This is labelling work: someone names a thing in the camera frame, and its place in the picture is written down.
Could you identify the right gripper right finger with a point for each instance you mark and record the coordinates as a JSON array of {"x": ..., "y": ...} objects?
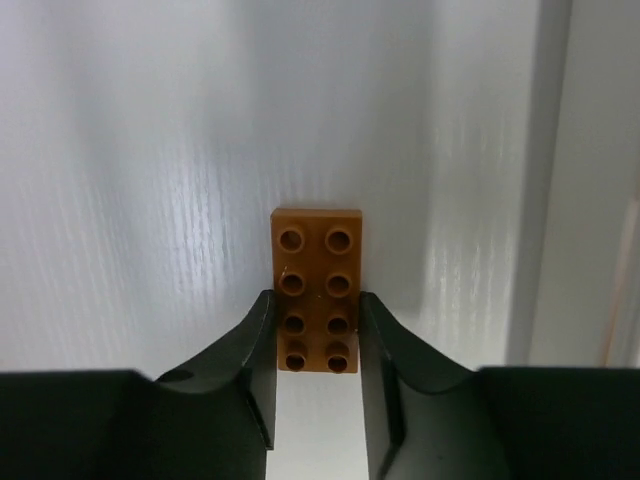
[{"x": 427, "y": 417}]

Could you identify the white three-compartment tray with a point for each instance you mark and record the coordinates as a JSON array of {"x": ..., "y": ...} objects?
[{"x": 576, "y": 294}]

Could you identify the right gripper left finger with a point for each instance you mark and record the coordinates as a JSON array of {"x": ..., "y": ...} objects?
[{"x": 211, "y": 417}]

